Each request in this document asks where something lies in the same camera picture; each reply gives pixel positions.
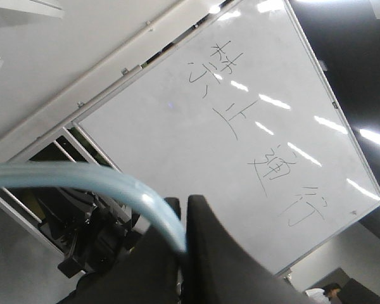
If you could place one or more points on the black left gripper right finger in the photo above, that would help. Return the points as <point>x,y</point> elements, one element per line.
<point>218,270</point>

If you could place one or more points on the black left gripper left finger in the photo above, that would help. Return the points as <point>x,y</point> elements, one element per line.
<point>148,274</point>

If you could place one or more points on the light blue plastic basket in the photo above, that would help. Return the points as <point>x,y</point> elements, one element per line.
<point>102,180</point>

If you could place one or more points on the grey fabric hanging organiser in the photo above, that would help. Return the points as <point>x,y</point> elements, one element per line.
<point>91,235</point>

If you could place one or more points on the white whiteboard on stand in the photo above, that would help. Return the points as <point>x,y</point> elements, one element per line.
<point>232,105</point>

